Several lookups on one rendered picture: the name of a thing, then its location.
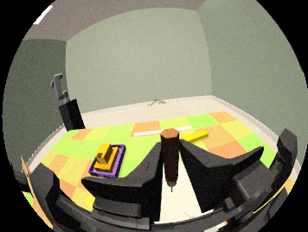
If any white rectangular panel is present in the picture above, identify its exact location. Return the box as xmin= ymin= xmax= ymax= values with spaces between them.
xmin=155 ymin=162 xmax=225 ymax=232

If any white flat bar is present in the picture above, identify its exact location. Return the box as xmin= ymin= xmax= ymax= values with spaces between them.
xmin=133 ymin=126 xmax=193 ymax=137

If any awl with brown wooden handle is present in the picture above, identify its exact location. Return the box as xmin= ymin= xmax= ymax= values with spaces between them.
xmin=160 ymin=129 xmax=179 ymax=193

